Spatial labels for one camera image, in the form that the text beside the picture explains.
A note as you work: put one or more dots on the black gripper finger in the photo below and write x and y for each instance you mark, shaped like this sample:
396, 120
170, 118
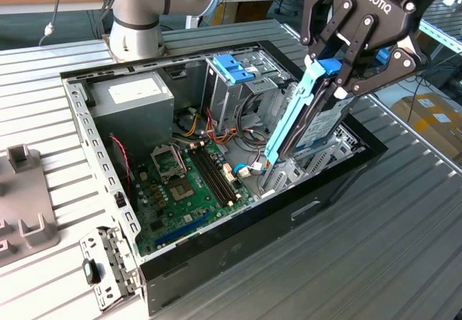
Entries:
397, 67
312, 13

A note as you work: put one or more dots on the hard disk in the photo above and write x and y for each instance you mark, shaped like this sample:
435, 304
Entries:
288, 117

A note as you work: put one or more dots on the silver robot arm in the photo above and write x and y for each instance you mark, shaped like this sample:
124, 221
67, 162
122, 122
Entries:
137, 27

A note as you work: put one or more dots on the metal disk bay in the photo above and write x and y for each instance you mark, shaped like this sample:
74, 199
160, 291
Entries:
281, 179

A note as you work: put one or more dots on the labelled cardboard box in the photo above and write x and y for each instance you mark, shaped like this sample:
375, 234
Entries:
426, 125

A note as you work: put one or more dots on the blue plastic drive latch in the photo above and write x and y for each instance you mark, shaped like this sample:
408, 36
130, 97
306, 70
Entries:
231, 69

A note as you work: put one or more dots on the metal drive cage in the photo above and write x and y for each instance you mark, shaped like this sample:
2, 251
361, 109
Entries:
223, 103

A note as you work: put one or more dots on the black RAM slot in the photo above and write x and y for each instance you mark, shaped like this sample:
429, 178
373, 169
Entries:
211, 179
222, 172

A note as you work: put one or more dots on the grey power supply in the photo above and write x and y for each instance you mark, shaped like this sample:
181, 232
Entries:
133, 117

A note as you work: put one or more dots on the CPU socket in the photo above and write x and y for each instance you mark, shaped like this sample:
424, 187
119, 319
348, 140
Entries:
182, 191

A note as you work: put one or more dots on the black PC case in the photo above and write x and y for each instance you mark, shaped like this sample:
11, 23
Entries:
252, 247

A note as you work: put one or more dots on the blue expansion slot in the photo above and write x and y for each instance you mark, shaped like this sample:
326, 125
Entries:
184, 228

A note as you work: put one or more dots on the green motherboard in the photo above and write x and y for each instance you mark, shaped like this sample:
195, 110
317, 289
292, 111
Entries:
173, 222

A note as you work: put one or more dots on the black latch blue mark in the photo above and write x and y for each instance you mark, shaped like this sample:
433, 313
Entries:
92, 271

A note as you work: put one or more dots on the grey parts rack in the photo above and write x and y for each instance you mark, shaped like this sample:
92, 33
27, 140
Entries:
25, 197

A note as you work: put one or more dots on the silver expansion bracket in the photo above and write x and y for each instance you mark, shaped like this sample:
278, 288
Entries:
108, 262

